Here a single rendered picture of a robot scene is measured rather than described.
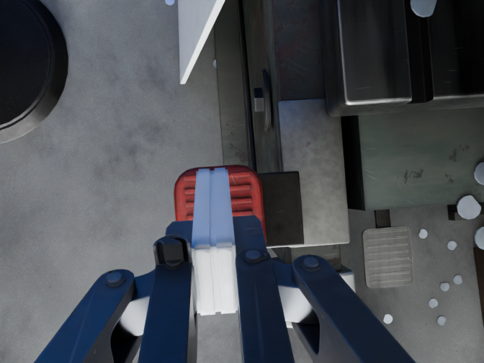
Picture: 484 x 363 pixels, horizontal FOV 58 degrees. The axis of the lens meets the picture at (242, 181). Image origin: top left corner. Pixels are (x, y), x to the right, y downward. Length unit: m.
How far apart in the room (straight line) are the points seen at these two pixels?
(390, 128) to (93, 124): 0.80
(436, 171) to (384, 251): 0.52
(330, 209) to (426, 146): 0.11
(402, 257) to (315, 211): 0.57
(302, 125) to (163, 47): 0.74
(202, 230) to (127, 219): 0.92
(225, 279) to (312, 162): 0.28
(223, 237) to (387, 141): 0.30
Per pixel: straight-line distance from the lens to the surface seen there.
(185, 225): 0.18
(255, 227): 0.17
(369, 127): 0.43
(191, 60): 0.91
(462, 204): 0.46
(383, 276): 0.96
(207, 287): 0.16
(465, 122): 0.47
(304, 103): 0.42
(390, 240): 0.96
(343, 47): 0.38
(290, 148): 0.42
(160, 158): 1.07
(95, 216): 1.10
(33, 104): 1.13
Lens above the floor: 1.05
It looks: 87 degrees down
